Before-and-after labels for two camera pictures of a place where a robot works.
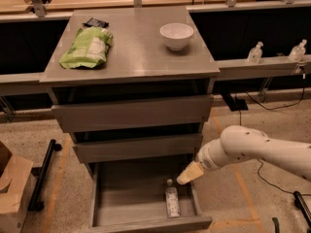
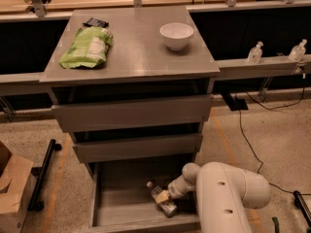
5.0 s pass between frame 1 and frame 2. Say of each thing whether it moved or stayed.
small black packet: stayed
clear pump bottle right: stayed
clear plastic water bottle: moved
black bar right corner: stayed
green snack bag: stayed
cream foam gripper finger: moved
